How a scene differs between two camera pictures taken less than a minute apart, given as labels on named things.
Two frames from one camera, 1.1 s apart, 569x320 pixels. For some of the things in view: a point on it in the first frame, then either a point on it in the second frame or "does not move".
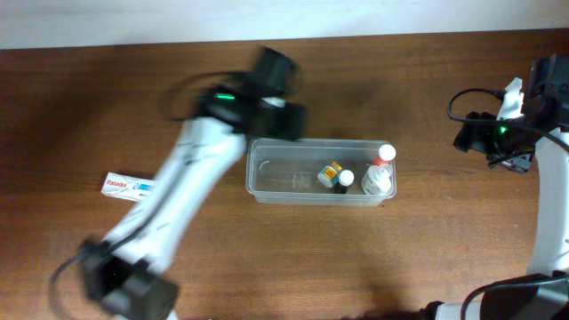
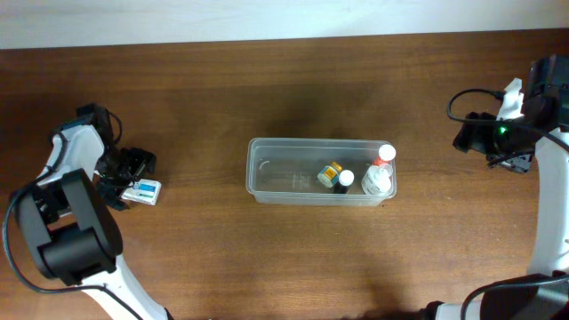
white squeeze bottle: [378, 180] does not move
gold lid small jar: [329, 174] does not move
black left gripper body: [287, 121] -> [126, 168]
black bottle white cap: [344, 180] does not move
